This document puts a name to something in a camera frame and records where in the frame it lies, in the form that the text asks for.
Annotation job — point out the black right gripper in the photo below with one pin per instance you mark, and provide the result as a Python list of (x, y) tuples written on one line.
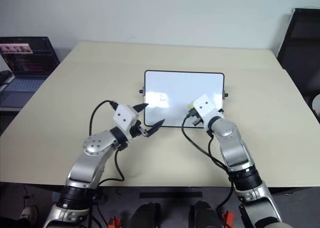
[(196, 121)]

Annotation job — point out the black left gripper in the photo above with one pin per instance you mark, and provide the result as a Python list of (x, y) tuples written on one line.
[(136, 131)]

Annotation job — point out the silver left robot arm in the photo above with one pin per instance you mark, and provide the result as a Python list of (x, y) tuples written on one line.
[(86, 163)]

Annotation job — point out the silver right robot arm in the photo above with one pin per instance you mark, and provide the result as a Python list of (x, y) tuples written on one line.
[(235, 150)]

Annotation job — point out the black-framed whiteboard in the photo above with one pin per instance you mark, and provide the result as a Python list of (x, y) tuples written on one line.
[(180, 93)]

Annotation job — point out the black flat strip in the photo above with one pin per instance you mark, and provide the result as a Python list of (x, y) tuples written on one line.
[(170, 195)]

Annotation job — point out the dark rounded shape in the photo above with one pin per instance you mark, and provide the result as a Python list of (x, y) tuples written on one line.
[(147, 215), (203, 214)]

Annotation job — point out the orange clamp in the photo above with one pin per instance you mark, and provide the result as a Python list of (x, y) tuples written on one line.
[(227, 219), (114, 222)]

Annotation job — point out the white rounded object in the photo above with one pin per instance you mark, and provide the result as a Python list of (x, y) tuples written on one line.
[(316, 108)]

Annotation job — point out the black chair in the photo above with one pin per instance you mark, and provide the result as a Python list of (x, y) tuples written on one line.
[(300, 50)]

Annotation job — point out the open laptop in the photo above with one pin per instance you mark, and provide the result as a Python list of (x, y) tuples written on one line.
[(22, 63)]

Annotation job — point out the black object beside laptop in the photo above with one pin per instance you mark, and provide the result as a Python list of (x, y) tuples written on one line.
[(5, 77)]

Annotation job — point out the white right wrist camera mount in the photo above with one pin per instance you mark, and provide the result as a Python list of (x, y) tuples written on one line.
[(205, 107)]

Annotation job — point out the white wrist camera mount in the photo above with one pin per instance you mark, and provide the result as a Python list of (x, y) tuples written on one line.
[(205, 107), (124, 118)]

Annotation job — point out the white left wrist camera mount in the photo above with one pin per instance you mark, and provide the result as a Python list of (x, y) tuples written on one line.
[(124, 118)]

